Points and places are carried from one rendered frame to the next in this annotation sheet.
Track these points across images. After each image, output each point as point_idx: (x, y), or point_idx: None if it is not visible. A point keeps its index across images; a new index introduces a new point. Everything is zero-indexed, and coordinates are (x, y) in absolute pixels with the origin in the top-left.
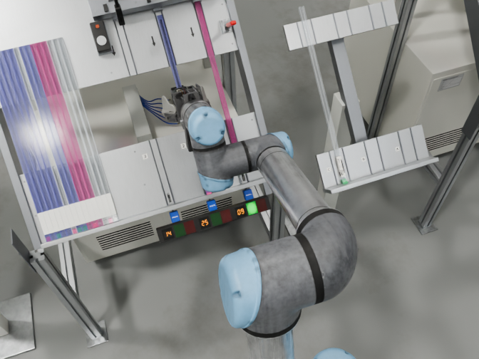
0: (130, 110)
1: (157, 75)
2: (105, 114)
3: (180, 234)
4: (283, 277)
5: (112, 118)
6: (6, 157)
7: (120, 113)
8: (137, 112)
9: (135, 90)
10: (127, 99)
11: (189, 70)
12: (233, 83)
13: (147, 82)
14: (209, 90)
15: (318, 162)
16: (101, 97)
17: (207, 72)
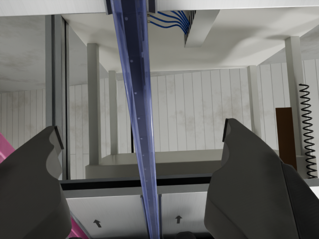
0: (212, 22)
1: (153, 45)
2: (237, 18)
3: None
4: None
5: (233, 11)
6: None
7: (220, 15)
8: (205, 18)
9: (189, 42)
10: (204, 35)
11: (115, 44)
12: (48, 24)
13: (166, 41)
14: (88, 20)
15: None
16: (224, 36)
17: (91, 39)
